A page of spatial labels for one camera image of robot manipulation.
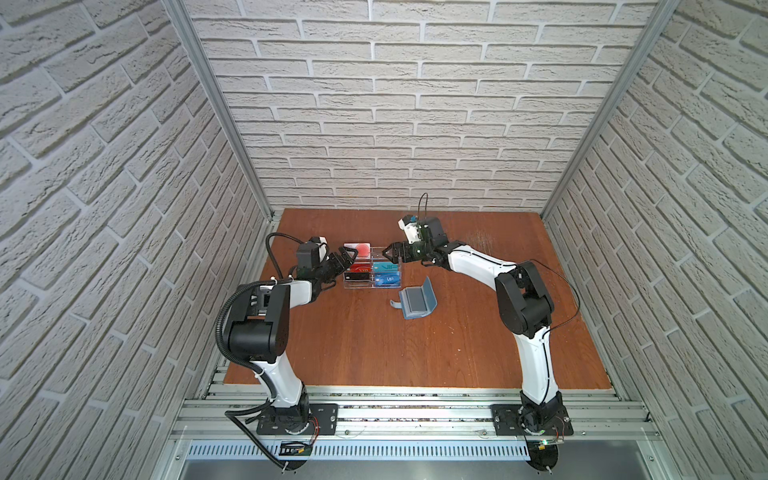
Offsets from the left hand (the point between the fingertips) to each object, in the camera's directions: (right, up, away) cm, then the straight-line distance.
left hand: (351, 253), depth 96 cm
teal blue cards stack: (+11, -7, +2) cm, 14 cm away
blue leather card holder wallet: (+22, -15, -3) cm, 27 cm away
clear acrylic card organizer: (+8, -1, +2) cm, 8 cm away
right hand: (+13, +2, 0) cm, 14 cm away
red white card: (+4, +1, -1) cm, 4 cm away
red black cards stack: (+2, -6, +2) cm, 7 cm away
